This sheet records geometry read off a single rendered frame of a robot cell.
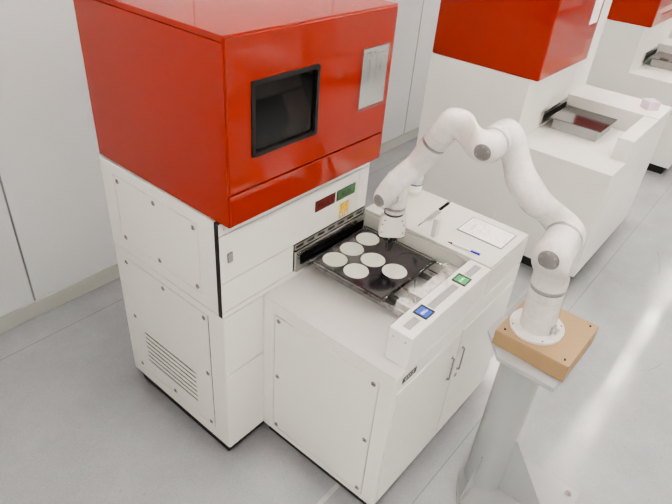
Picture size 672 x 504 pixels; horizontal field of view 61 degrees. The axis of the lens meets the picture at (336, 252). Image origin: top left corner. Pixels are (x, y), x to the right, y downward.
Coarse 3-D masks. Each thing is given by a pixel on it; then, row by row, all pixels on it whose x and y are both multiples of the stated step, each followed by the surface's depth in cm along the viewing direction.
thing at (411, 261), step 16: (352, 240) 241; (384, 240) 243; (320, 256) 229; (352, 256) 231; (384, 256) 233; (400, 256) 234; (416, 256) 235; (336, 272) 221; (368, 288) 214; (384, 288) 215
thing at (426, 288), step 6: (438, 276) 227; (444, 276) 228; (426, 282) 223; (432, 282) 224; (438, 282) 224; (420, 288) 220; (426, 288) 220; (432, 288) 221; (408, 300) 213; (396, 312) 209; (402, 312) 207
